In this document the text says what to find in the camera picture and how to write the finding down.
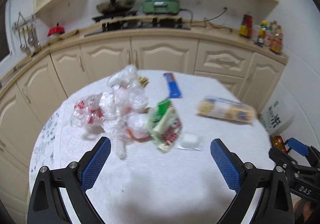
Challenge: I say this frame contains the clear plastic wrap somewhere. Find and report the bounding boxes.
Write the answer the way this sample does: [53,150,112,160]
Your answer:
[99,65,149,160]

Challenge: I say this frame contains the person right hand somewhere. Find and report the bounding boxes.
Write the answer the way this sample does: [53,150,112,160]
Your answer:
[293,199,320,224]

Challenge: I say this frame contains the white rice bag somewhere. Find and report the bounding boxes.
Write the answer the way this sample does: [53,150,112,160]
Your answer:
[259,85,296,137]

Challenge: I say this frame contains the cracker sleeve package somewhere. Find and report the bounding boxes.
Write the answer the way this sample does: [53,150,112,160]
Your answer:
[197,96,257,124]

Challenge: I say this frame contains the small white packet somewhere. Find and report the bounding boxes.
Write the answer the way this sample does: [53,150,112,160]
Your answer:
[176,132,204,151]

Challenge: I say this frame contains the red white plastic bag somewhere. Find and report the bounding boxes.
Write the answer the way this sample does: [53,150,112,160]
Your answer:
[71,93,104,128]

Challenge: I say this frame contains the cream base cabinets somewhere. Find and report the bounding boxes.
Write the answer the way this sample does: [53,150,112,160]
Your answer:
[1,27,289,223]

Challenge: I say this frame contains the green snack wrapper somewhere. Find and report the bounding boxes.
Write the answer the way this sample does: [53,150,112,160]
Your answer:
[146,99,182,152]

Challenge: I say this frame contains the blue snack bar wrapper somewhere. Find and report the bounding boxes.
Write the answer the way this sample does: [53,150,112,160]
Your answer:
[163,72,182,98]

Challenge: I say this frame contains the orange label condiment bottle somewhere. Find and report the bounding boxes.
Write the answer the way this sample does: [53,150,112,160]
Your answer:
[269,21,283,55]

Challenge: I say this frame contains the yellow cap seasoning bottle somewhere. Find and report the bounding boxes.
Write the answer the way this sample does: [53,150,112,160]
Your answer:
[255,20,268,47]

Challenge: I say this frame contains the dark soy sauce bottle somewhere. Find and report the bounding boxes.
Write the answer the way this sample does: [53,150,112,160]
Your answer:
[239,14,253,39]

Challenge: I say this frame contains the gold foil wrapper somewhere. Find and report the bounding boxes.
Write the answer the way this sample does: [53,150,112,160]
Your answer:
[139,76,149,87]

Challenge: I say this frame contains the red pot lid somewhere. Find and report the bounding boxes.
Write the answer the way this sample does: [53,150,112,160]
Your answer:
[47,23,65,37]

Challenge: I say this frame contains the hanging utensil rack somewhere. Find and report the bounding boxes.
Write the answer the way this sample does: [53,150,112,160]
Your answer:
[11,12,41,57]

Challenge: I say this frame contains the green electric cooker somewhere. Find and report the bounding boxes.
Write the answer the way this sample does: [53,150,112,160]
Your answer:
[142,0,181,15]

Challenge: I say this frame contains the black gas stove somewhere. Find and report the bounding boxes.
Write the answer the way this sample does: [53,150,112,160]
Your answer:
[84,9,194,37]

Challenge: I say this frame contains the black frying pan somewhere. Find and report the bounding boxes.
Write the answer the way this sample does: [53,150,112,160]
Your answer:
[96,0,137,15]

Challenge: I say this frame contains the black power cable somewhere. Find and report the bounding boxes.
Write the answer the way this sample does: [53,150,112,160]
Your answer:
[179,7,234,32]

